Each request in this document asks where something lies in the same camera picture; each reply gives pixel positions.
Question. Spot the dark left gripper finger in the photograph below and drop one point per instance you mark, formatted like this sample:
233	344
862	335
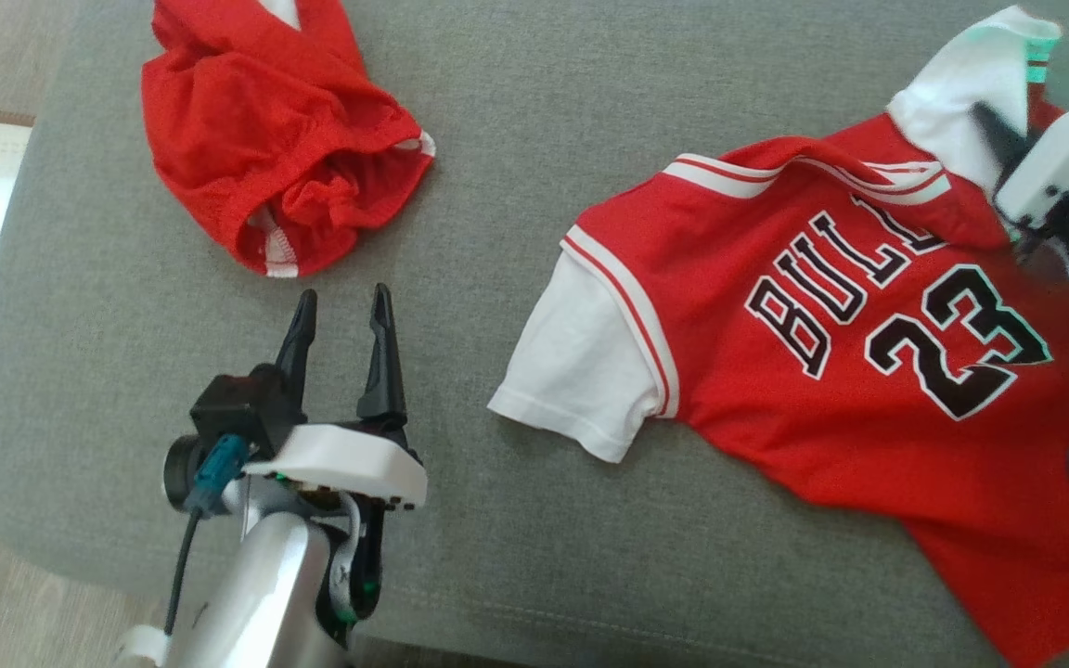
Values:
298	353
384	362

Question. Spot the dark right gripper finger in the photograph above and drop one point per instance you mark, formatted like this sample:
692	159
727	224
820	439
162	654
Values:
1003	134

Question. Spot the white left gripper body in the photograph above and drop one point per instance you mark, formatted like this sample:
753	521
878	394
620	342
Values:
340	464

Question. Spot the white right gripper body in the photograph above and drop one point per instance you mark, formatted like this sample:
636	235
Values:
1063	158

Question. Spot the red mesh shorts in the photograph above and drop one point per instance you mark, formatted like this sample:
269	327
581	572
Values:
265	139

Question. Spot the red Bulls 23 jersey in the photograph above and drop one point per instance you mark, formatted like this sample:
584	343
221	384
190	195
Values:
869	371

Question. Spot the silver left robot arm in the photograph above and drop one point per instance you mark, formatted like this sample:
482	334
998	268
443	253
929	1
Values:
256	584

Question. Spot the grey sofa seat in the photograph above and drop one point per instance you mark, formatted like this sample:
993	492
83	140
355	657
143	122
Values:
497	557

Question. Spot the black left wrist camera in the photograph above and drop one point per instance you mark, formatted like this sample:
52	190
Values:
233	408

